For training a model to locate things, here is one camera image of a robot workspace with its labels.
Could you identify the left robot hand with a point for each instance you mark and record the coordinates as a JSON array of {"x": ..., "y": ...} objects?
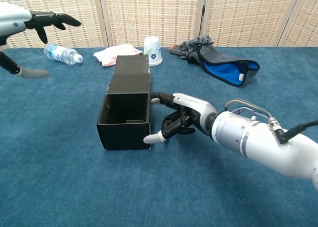
[{"x": 12, "y": 21}]

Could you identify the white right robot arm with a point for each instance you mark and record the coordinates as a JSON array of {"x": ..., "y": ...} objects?
[{"x": 261, "y": 137}]

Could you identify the black cardboard box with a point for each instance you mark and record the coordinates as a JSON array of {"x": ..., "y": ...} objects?
[{"x": 124, "y": 135}]

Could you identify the blue grey cloth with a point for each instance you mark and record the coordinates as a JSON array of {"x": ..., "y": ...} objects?
[{"x": 223, "y": 70}]

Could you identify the beige woven folding screen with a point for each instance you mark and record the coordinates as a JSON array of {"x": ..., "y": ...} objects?
[{"x": 154, "y": 13}]

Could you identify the white floral paper cup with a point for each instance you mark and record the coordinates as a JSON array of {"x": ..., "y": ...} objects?
[{"x": 152, "y": 50}]

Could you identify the clear plastic water bottle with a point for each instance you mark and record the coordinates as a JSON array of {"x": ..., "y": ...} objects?
[{"x": 62, "y": 54}]

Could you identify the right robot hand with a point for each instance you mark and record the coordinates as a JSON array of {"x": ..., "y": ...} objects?
[{"x": 196, "y": 107}]

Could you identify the white pink tissue pack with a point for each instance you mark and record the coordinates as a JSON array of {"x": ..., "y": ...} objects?
[{"x": 111, "y": 53}]

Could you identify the blue felt-covered table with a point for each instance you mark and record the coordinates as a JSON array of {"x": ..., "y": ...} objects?
[{"x": 174, "y": 187}]

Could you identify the grey striped work glove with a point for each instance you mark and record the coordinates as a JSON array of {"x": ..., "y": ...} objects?
[{"x": 188, "y": 47}]

